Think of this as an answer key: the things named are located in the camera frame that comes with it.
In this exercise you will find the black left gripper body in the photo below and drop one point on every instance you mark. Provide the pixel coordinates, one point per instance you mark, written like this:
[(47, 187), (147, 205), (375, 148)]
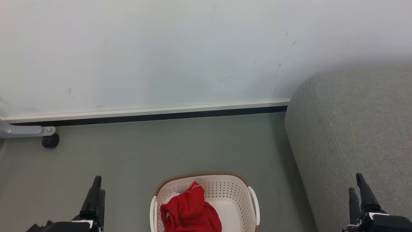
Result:
[(64, 227)]

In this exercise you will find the black caster wheel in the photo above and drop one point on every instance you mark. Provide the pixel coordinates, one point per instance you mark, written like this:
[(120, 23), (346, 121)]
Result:
[(50, 141)]

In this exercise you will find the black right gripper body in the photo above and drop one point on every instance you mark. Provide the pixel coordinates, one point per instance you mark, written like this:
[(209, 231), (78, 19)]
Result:
[(386, 224)]

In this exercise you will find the grey fabric sofa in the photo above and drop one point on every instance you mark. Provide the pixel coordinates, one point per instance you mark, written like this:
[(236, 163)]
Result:
[(354, 129)]

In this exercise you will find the grey metal frame leg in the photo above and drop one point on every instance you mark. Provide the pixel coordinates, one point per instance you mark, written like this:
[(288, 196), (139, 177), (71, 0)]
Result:
[(22, 130)]

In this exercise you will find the cream perforated laundry basket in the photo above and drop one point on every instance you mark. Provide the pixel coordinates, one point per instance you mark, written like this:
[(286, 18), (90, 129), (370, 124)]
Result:
[(231, 193)]

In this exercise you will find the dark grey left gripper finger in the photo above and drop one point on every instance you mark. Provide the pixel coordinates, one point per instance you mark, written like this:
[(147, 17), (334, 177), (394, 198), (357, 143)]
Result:
[(101, 209), (92, 199)]

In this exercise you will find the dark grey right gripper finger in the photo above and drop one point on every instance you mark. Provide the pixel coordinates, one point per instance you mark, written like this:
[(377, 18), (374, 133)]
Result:
[(355, 209), (367, 198)]

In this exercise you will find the white and black skirting board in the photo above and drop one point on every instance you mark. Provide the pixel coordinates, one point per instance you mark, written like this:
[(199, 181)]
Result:
[(145, 114)]

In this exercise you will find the red garment with white stitching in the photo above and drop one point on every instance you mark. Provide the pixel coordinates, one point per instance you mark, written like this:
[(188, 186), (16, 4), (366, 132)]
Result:
[(190, 212)]

